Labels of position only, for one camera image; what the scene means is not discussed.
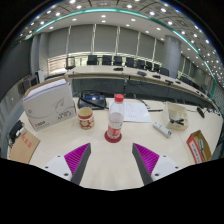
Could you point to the group of round ceiling lights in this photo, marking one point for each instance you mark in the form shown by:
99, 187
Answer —
103, 15

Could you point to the red and cream patterned mug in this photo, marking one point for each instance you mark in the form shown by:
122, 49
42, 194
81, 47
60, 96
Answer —
86, 120

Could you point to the black tabletop microphone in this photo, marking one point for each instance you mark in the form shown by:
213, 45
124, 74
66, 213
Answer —
200, 112

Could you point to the open white box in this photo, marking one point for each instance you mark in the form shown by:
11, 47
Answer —
175, 113

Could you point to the row of black office chairs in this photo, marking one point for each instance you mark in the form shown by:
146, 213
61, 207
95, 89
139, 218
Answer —
117, 60

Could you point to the long curved conference desk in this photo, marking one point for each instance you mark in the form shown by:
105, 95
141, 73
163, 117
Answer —
110, 71

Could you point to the clear red-capped water bottle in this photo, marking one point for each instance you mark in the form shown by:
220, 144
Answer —
115, 123

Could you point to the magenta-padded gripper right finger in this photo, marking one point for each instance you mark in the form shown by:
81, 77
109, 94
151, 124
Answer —
146, 159

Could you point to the open brown cardboard box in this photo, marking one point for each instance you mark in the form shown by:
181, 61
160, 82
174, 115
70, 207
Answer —
193, 148

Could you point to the white printer paper carton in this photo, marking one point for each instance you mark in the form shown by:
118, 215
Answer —
46, 106

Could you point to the black desk phone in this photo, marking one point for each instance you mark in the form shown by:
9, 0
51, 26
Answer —
91, 100

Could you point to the white remote control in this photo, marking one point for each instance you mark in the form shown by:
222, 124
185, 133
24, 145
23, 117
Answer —
162, 129

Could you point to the white printed paper sheet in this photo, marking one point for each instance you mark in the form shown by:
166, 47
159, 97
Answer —
136, 111

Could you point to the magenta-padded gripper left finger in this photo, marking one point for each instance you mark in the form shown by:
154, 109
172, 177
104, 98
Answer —
77, 159

